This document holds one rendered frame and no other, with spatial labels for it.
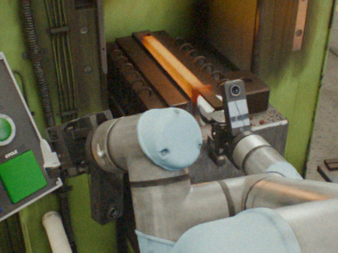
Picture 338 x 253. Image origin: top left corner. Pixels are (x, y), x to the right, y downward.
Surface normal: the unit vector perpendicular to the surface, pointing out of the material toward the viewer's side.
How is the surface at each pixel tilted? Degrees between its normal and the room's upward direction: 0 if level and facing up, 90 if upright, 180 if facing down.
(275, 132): 90
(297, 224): 12
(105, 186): 87
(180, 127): 59
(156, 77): 0
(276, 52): 90
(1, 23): 90
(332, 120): 0
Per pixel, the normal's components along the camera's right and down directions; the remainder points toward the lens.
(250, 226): -0.11, -0.95
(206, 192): 0.04, -0.76
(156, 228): -0.32, 0.01
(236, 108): 0.30, 0.02
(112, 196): 0.72, 0.33
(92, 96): 0.38, 0.51
